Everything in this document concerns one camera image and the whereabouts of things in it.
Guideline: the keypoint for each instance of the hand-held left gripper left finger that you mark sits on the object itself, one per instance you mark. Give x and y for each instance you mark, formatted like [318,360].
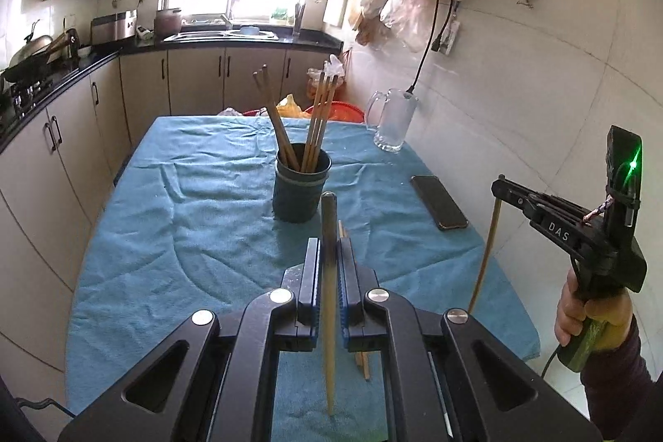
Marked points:
[311,276]

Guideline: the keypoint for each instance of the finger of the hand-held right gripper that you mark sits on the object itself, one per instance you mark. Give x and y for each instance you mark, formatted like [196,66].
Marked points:
[515,198]

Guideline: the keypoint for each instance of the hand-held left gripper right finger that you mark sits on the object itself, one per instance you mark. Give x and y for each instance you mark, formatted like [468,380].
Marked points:
[347,281]

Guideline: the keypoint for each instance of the single bamboo chopstick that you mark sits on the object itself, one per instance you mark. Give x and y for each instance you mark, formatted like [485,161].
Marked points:
[329,224]
[362,364]
[487,250]

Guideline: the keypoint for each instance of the dark green perforated chopstick holder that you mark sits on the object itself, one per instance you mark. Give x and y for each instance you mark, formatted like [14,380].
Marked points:
[300,198]

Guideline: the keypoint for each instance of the bunch of bamboo chopsticks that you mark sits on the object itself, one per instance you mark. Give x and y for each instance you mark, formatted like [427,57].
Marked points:
[317,131]

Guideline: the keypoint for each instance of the person's right forearm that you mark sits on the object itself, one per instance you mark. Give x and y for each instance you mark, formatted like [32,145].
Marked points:
[621,385]

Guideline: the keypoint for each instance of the person's right hand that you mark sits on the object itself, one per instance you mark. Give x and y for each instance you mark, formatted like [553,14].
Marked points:
[568,317]

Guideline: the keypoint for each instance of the black smartphone in brown case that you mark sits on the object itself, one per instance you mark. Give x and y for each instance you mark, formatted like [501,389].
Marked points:
[440,204]

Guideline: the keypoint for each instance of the blue tablecloth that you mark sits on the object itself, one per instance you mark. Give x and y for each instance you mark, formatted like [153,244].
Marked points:
[181,224]

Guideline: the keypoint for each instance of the clear glass mug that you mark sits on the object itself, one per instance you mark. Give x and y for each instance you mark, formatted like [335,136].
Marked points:
[396,123]

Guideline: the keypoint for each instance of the red plastic basin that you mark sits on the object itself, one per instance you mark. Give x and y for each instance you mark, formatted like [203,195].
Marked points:
[344,110]

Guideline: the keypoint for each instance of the yellow plastic bag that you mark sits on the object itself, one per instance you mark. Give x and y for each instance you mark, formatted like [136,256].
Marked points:
[290,106]

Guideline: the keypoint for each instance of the plastic bag with orange bottle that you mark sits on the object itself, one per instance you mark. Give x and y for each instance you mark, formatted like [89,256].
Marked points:
[313,84]

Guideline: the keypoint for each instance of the clear plastic bag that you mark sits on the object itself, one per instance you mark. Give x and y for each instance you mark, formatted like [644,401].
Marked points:
[409,17]

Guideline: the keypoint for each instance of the beige lower kitchen cabinets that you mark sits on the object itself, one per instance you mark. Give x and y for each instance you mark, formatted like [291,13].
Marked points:
[197,79]

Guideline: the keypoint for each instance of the black kitchen countertop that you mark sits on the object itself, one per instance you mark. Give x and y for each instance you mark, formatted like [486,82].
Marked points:
[305,40]

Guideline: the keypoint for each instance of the brown filled plastic bag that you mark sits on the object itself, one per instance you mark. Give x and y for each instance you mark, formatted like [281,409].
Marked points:
[368,7]

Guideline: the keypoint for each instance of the countertop utensil cup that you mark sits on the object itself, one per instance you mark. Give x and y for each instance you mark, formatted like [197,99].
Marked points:
[299,25]

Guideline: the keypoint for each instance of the steel kitchen sink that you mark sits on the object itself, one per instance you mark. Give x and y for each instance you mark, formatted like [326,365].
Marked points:
[207,35]

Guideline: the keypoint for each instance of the white cutting board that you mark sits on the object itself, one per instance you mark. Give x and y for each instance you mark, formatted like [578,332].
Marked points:
[337,2]

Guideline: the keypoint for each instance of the kitchen faucet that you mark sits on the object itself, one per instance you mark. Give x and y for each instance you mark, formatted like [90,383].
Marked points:
[229,12]

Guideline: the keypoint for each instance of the brown clay pot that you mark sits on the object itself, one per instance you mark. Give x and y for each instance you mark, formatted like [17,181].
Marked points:
[168,23]

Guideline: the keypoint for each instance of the small white countertop box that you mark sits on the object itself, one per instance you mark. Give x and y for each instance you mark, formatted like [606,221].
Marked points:
[145,33]

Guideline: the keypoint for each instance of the stainless steel kitchen appliance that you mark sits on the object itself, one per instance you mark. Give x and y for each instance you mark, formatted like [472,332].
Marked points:
[114,28]

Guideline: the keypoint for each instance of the gas stove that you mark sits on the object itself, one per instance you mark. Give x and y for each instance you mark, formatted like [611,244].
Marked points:
[26,97]

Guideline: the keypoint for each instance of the black wok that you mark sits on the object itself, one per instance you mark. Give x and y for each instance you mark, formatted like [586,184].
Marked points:
[31,53]

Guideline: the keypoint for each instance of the white wall power strip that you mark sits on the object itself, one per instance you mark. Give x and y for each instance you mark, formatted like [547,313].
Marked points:
[449,35]

